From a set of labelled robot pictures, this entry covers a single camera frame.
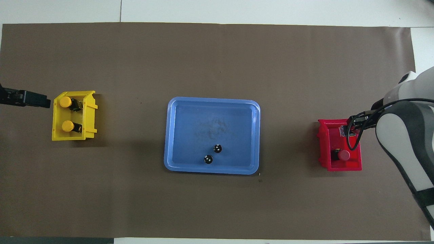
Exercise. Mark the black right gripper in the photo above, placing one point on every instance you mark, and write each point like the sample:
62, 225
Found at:
364, 118

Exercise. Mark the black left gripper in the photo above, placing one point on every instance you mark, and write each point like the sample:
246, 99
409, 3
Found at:
10, 96

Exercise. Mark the yellow push button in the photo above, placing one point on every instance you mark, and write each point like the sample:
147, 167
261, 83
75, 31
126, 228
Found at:
67, 126
65, 101

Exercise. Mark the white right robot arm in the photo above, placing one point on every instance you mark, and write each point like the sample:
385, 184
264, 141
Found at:
400, 135

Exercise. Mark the blue plastic tray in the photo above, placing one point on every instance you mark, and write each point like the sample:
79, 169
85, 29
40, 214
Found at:
190, 135

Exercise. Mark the red plastic bin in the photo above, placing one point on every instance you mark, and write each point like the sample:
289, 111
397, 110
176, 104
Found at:
325, 149

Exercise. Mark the yellow plastic bin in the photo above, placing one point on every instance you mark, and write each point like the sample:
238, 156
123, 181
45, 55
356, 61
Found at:
89, 115

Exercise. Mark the black cylindrical capacitor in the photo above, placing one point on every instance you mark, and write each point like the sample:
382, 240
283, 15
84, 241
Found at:
217, 148
208, 159

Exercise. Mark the brown paper mat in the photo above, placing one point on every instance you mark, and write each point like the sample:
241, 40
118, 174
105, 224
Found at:
217, 61

